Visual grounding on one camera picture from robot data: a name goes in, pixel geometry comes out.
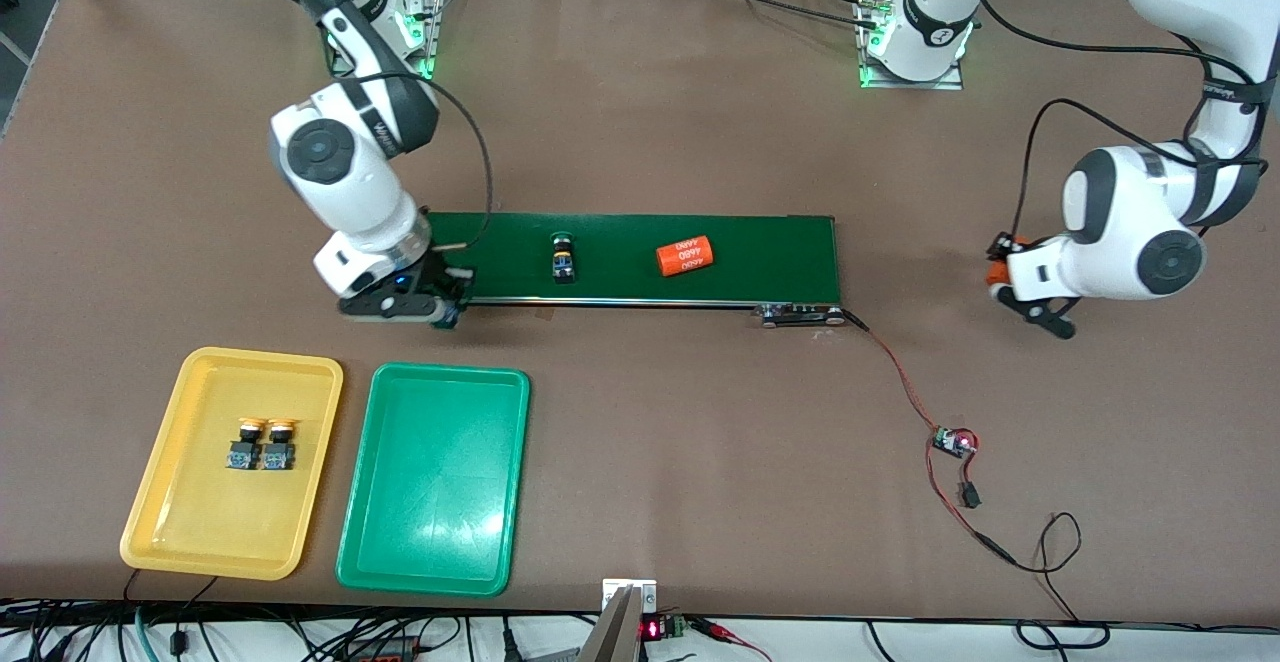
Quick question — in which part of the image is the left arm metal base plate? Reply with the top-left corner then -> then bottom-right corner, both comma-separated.
856,0 -> 965,92

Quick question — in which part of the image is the green plastic tray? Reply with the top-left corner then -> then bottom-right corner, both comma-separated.
335,362 -> 532,598

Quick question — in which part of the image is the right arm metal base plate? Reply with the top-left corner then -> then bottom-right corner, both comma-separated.
400,0 -> 448,81

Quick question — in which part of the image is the yellow plastic tray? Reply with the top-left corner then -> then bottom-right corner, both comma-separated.
119,346 -> 345,582

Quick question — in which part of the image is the black base cable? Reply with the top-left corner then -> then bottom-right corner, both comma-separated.
688,0 -> 883,29

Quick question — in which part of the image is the silver camera mount bracket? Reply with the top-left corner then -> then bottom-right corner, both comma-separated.
601,578 -> 659,662

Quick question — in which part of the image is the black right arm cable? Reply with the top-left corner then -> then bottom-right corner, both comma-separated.
378,72 -> 495,251

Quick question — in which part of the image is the red black conveyor wire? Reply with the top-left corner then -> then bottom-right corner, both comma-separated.
840,308 -> 946,435

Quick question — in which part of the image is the yellow cap push button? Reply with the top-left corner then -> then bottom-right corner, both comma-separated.
262,418 -> 299,473
224,418 -> 263,473

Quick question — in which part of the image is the green conveyor belt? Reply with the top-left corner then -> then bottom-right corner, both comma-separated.
425,209 -> 847,329

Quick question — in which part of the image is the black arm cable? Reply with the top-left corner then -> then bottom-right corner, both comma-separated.
378,72 -> 495,251
960,0 -> 1263,238

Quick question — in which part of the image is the red black power wire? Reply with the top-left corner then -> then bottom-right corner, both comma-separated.
925,434 -> 991,543

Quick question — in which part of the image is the thin black looped cable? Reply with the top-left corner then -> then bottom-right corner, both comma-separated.
975,512 -> 1113,651

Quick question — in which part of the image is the red clip lead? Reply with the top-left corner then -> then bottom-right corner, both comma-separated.
690,617 -> 776,662

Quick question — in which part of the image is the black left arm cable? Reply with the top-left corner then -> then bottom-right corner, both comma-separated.
960,0 -> 1263,238

